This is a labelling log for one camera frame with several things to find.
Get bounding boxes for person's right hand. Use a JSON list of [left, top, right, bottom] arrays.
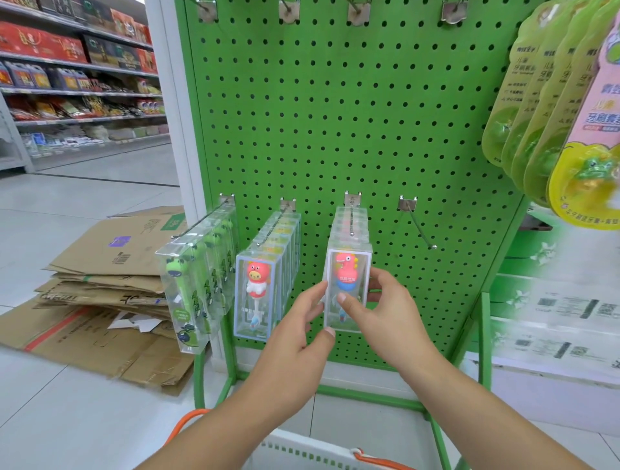
[[336, 268, 437, 379]]

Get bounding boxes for person's left hand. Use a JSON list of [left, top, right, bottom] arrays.
[[247, 281, 337, 408]]

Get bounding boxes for bundle of cartoon toothbrush boxes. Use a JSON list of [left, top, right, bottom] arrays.
[[232, 208, 302, 342]]

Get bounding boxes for clear red cartoon toothbrush box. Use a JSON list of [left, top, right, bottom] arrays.
[[322, 240, 374, 335]]

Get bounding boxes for white orange shopping basket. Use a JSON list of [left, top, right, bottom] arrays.
[[165, 407, 418, 470]]

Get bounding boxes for bundle of clear kids toothbrushes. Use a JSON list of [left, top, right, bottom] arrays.
[[155, 203, 238, 354]]

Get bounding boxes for green pegboard display rack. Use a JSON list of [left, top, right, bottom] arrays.
[[174, 0, 620, 470]]

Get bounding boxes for person's right forearm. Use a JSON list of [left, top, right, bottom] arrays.
[[407, 353, 592, 470]]

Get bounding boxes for person's left forearm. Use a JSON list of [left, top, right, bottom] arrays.
[[140, 387, 302, 470]]

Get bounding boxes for pile of flattened cardboard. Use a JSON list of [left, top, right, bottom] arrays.
[[0, 205, 195, 396]]

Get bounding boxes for row of green pink packs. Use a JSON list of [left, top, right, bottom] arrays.
[[481, 0, 620, 230]]

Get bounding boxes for stocked store shelves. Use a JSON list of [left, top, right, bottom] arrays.
[[0, 0, 171, 161]]

